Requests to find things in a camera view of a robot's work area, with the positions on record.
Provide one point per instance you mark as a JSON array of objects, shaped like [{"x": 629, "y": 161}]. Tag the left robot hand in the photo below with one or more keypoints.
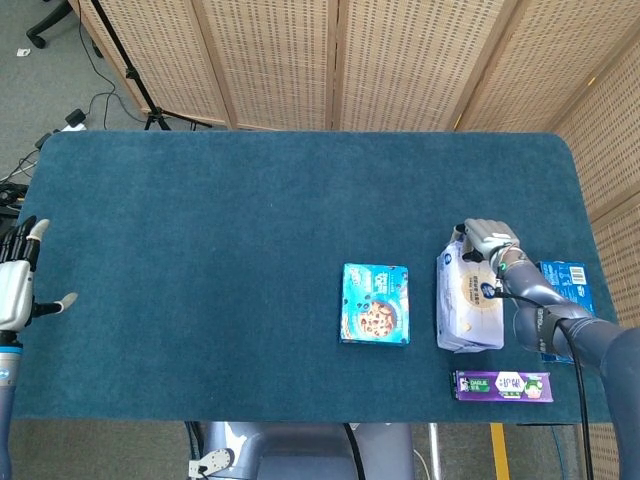
[{"x": 15, "y": 290}]

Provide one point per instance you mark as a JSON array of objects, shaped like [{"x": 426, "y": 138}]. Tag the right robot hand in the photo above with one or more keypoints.
[{"x": 487, "y": 239}]

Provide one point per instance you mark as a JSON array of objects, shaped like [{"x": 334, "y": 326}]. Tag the white tissue pack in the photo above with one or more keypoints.
[{"x": 465, "y": 310}]

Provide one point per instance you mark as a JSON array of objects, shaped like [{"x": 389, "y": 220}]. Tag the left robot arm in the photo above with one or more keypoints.
[{"x": 6, "y": 400}]

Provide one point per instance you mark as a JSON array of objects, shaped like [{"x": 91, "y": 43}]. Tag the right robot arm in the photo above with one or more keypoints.
[{"x": 530, "y": 290}]

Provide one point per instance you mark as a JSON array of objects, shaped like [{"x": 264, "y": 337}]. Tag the blue box with barcode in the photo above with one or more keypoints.
[{"x": 570, "y": 280}]

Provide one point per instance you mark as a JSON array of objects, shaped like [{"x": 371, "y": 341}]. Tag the blue cookie box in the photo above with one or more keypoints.
[{"x": 375, "y": 305}]

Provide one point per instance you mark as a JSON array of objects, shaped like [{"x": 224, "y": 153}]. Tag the purple toothpaste box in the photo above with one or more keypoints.
[{"x": 500, "y": 386}]

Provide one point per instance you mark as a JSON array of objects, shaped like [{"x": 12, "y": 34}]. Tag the woven wicker folding screen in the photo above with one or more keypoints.
[
  {"x": 280, "y": 60},
  {"x": 615, "y": 150}
]

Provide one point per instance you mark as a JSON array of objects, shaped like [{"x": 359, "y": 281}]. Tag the black power adapter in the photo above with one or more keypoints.
[{"x": 76, "y": 117}]

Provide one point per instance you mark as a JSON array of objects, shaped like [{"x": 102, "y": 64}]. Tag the blue carpet table cover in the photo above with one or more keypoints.
[{"x": 200, "y": 250}]

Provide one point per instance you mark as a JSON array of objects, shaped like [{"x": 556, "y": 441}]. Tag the metal table leg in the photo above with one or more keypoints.
[{"x": 435, "y": 450}]

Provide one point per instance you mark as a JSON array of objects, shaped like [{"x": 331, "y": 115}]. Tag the small white floor scrap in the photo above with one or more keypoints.
[{"x": 23, "y": 52}]

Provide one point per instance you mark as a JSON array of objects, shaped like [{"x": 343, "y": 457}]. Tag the black tripod stand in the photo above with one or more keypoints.
[{"x": 132, "y": 75}]

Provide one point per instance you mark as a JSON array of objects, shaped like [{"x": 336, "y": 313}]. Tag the black office chair base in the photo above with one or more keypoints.
[{"x": 45, "y": 27}]

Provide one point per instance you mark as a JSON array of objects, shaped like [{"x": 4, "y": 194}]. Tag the grey robot torso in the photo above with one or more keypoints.
[{"x": 300, "y": 450}]

